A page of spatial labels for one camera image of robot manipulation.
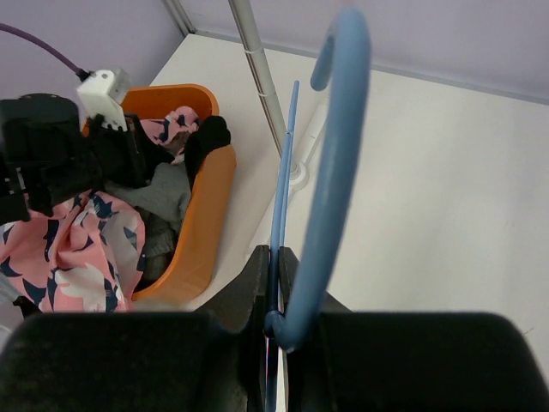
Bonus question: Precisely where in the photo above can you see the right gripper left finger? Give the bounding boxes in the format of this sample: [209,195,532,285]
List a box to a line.
[1,245,269,411]

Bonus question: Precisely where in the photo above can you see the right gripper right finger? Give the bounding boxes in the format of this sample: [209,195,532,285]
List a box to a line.
[278,246,549,412]

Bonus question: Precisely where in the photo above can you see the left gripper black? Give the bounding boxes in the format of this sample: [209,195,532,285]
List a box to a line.
[86,113,148,188]

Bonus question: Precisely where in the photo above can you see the grey shorts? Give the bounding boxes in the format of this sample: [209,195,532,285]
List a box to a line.
[106,163,191,283]

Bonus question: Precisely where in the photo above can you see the black shorts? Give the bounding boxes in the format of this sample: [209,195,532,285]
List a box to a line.
[184,116,231,188]

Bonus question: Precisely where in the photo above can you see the pink navy patterned shorts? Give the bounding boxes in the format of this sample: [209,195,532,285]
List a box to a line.
[0,106,202,313]

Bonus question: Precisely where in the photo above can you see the blue wire hanger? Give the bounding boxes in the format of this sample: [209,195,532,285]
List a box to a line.
[263,7,371,411]

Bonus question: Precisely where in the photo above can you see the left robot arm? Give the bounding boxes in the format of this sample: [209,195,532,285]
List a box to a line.
[1,94,153,223]

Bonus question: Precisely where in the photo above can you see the orange plastic basket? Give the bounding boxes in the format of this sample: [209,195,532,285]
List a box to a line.
[122,84,236,304]

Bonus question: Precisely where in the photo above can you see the silver clothes rack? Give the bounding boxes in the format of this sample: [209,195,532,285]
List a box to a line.
[229,1,328,202]

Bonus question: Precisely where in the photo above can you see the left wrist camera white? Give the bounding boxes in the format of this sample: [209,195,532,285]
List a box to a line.
[76,68,130,131]

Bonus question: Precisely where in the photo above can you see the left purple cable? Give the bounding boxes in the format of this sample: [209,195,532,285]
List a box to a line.
[0,21,94,81]

